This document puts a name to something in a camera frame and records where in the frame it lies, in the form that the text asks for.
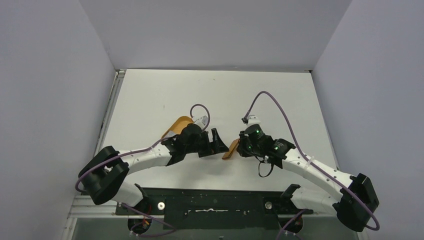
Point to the yellow leather card holder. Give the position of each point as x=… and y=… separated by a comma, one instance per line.
x=232, y=148

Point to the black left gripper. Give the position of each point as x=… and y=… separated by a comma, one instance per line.
x=215, y=147

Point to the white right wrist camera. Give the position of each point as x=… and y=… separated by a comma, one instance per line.
x=251, y=120

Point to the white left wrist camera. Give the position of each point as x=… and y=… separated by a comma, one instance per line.
x=202, y=121

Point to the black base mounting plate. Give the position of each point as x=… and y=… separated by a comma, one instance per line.
x=269, y=208

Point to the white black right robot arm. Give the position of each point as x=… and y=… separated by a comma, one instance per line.
x=352, y=199

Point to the aluminium frame rail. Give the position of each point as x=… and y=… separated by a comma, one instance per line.
x=83, y=207

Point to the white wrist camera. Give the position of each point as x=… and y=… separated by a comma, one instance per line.
x=202, y=121
x=251, y=120

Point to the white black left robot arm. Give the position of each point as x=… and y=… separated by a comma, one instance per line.
x=104, y=177

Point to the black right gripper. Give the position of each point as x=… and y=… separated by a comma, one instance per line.
x=242, y=145

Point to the silver credit card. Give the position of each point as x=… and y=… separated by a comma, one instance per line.
x=169, y=134

